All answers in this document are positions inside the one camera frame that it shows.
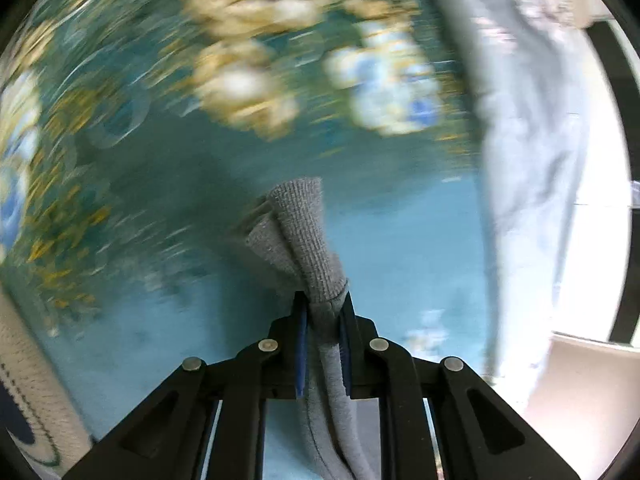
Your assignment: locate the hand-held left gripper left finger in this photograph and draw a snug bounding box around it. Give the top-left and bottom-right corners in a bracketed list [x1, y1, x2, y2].
[62, 290, 308, 480]

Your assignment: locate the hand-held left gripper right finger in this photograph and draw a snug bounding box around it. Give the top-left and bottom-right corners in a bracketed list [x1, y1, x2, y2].
[337, 290, 583, 480]

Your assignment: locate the grey sweatshirt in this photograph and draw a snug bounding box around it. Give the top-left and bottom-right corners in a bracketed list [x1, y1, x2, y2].
[244, 176, 376, 480]

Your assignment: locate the teal floral bed sheet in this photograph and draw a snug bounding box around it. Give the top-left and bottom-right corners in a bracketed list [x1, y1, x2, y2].
[0, 0, 506, 480]

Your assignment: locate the grey-blue floral duvet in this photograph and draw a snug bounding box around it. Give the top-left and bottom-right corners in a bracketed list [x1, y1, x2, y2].
[420, 0, 601, 406]

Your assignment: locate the white patterned rug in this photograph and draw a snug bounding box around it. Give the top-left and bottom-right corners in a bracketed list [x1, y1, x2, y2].
[0, 285, 96, 468]

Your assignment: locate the black wall strip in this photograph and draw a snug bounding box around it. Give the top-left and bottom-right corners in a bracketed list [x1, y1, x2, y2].
[585, 15, 640, 346]

